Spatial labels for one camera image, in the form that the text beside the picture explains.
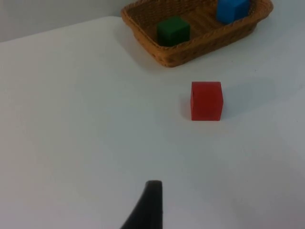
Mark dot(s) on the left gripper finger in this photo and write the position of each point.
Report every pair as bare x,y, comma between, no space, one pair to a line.
149,210

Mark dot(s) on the red cube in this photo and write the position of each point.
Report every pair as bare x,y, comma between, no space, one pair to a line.
206,101

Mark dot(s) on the brown wicker basket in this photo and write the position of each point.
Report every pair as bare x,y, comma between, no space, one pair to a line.
202,45

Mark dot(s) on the green cube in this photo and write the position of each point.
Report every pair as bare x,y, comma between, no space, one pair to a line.
172,31

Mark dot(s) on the blue cube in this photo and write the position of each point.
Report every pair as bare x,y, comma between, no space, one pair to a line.
231,10

